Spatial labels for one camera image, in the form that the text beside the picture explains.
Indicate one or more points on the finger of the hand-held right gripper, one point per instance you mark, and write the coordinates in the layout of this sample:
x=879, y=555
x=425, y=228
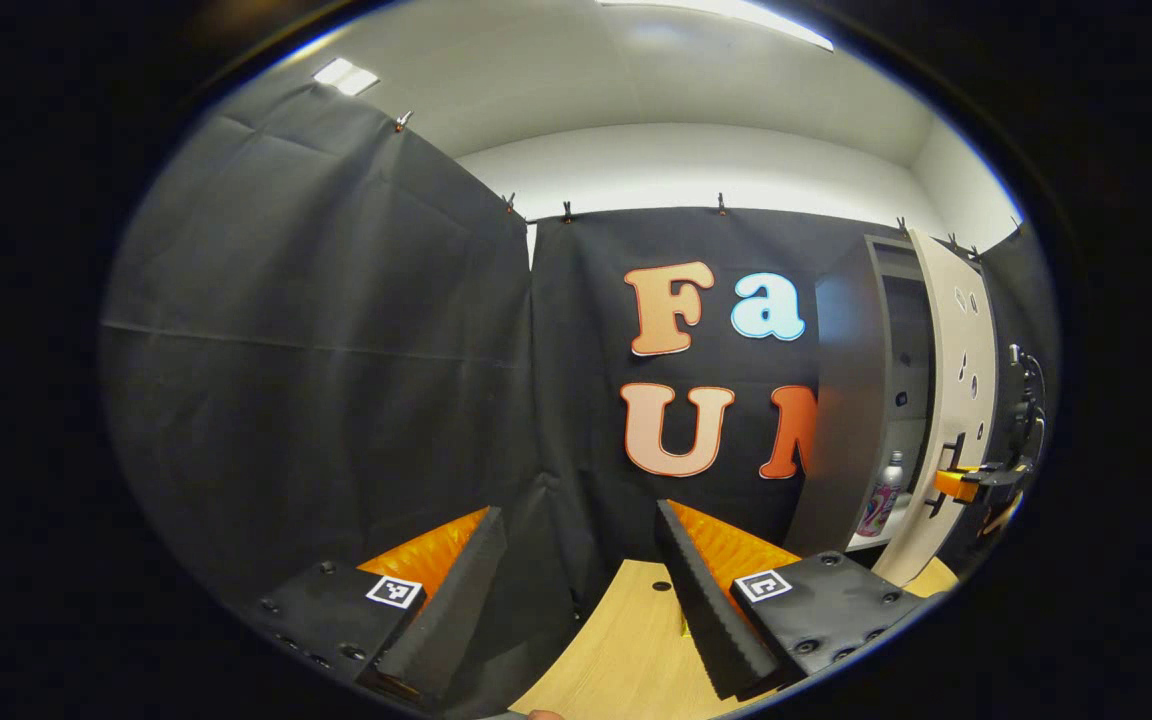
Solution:
x=1001, y=517
x=956, y=485

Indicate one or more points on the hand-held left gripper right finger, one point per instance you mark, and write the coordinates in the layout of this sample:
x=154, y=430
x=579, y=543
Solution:
x=706, y=610

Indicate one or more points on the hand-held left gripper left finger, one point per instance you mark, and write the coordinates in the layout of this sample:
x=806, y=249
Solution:
x=456, y=620

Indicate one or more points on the pink label bottle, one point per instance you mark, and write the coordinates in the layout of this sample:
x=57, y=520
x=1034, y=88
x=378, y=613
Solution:
x=881, y=505

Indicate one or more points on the white cabinet door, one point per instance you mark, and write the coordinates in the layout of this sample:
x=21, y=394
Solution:
x=941, y=330

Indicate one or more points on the dark grey cabinet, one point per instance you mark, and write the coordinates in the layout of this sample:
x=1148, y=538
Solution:
x=846, y=400

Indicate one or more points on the black backdrop cloth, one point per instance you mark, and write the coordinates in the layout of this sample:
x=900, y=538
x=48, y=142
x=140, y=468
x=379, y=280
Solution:
x=316, y=350

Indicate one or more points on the row of backdrop clamps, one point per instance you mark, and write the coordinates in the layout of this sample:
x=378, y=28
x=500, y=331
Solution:
x=722, y=205

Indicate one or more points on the small ceiling light panel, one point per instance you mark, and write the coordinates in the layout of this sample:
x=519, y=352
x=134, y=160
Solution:
x=346, y=77

